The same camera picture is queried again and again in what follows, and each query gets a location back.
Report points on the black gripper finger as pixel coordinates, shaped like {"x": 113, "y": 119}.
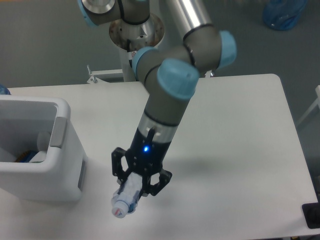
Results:
{"x": 153, "y": 189}
{"x": 117, "y": 167}

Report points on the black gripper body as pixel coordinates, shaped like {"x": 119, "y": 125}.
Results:
{"x": 145, "y": 156}

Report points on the clear plastic water bottle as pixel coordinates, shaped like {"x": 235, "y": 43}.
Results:
{"x": 125, "y": 199}

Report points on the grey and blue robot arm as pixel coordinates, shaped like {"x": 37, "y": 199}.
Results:
{"x": 170, "y": 78}

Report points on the white plastic trash can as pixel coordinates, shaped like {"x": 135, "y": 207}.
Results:
{"x": 60, "y": 176}

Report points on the blue trash in can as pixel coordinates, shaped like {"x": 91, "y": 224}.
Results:
{"x": 26, "y": 156}

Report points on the blue object at left edge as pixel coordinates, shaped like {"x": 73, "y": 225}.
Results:
{"x": 4, "y": 90}

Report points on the black clamp at table edge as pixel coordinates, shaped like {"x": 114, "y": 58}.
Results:
{"x": 311, "y": 213}

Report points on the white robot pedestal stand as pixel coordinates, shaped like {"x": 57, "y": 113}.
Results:
{"x": 125, "y": 67}

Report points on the white furniture frame right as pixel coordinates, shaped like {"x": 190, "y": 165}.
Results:
{"x": 310, "y": 112}

